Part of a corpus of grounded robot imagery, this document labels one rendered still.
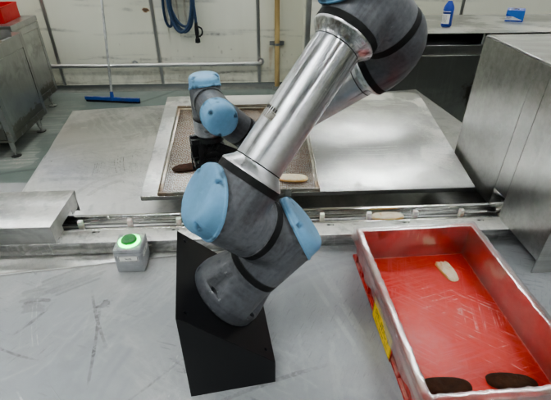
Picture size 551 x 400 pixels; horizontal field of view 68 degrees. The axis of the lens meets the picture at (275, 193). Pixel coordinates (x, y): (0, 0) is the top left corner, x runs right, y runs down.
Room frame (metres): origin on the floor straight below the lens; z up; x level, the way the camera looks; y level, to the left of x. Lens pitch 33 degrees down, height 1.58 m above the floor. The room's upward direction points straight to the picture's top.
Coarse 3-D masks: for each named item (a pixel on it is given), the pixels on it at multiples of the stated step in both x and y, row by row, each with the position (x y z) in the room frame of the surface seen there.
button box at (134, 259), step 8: (144, 240) 0.83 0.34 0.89; (120, 248) 0.79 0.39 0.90; (128, 248) 0.79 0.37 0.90; (136, 248) 0.79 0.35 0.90; (144, 248) 0.81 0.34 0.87; (152, 248) 0.85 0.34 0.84; (120, 256) 0.78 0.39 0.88; (128, 256) 0.78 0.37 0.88; (136, 256) 0.78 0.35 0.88; (144, 256) 0.80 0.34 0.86; (120, 264) 0.78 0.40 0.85; (128, 264) 0.78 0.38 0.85; (136, 264) 0.78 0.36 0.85; (144, 264) 0.79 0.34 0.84
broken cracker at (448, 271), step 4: (436, 264) 0.80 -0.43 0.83; (440, 264) 0.80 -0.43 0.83; (444, 264) 0.80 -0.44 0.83; (448, 264) 0.80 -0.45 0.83; (440, 268) 0.78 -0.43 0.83; (444, 268) 0.78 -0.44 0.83; (448, 268) 0.78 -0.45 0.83; (452, 268) 0.78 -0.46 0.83; (444, 272) 0.77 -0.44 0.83; (448, 272) 0.77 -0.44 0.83; (452, 272) 0.77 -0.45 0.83; (444, 276) 0.76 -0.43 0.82; (448, 276) 0.75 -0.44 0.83; (452, 276) 0.75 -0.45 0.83; (456, 276) 0.75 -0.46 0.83; (452, 280) 0.74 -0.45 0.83; (456, 280) 0.74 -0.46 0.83
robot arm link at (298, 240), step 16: (288, 208) 0.58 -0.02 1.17; (288, 224) 0.56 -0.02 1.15; (304, 224) 0.57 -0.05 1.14; (272, 240) 0.53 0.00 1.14; (288, 240) 0.54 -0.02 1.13; (304, 240) 0.54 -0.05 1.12; (320, 240) 0.57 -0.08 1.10; (256, 256) 0.52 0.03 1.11; (272, 256) 0.53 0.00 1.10; (288, 256) 0.54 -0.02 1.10; (304, 256) 0.55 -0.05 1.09; (256, 272) 0.53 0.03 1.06; (272, 272) 0.53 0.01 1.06; (288, 272) 0.54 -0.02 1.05
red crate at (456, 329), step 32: (416, 256) 0.84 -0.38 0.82; (448, 256) 0.84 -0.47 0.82; (416, 288) 0.72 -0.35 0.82; (448, 288) 0.72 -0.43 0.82; (480, 288) 0.72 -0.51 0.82; (416, 320) 0.62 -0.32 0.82; (448, 320) 0.62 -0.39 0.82; (480, 320) 0.62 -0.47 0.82; (416, 352) 0.54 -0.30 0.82; (448, 352) 0.54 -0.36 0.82; (480, 352) 0.54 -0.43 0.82; (512, 352) 0.54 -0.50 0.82; (480, 384) 0.46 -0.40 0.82; (544, 384) 0.46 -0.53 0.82
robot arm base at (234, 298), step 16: (224, 256) 0.58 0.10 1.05; (208, 272) 0.56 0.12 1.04; (224, 272) 0.55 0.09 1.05; (240, 272) 0.54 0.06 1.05; (208, 288) 0.53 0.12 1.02; (224, 288) 0.53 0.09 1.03; (240, 288) 0.52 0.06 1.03; (256, 288) 0.53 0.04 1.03; (272, 288) 0.54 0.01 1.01; (208, 304) 0.51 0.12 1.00; (224, 304) 0.51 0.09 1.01; (240, 304) 0.51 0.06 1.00; (256, 304) 0.52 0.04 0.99; (224, 320) 0.50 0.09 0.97; (240, 320) 0.50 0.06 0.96
